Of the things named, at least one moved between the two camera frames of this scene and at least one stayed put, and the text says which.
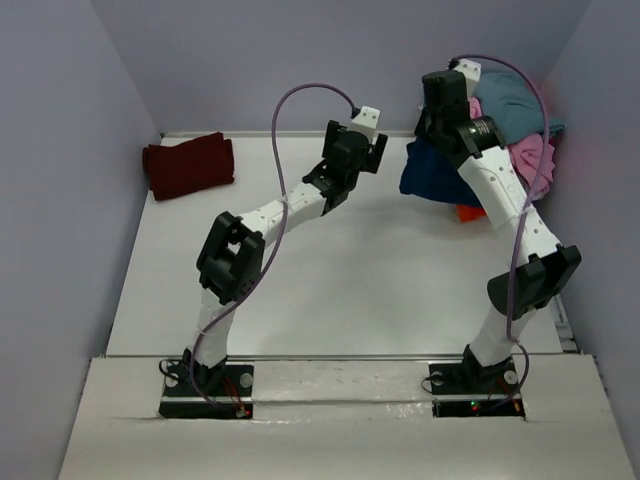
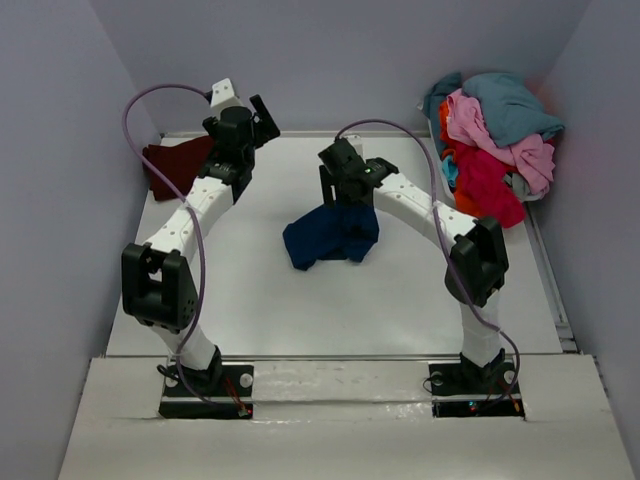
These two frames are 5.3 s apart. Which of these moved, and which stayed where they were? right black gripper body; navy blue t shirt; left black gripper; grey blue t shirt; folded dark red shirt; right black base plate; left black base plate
Moved: navy blue t shirt; left black gripper; right black gripper body
Stayed: grey blue t shirt; right black base plate; folded dark red shirt; left black base plate
